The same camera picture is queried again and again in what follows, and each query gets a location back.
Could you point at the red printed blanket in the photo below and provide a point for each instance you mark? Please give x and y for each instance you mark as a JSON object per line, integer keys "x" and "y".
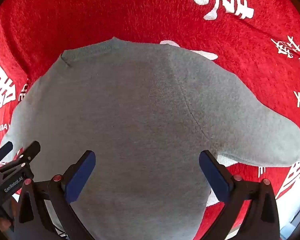
{"x": 115, "y": 10}

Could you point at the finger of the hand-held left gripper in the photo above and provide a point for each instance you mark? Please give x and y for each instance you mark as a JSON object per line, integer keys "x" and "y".
{"x": 3, "y": 151}
{"x": 31, "y": 150}

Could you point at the grey sweater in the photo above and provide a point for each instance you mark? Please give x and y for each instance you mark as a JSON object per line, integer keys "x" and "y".
{"x": 140, "y": 117}

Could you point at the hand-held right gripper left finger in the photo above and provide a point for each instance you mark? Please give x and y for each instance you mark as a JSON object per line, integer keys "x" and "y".
{"x": 81, "y": 175}

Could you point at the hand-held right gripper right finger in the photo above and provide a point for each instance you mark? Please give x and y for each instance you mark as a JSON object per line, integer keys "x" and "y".
{"x": 215, "y": 177}

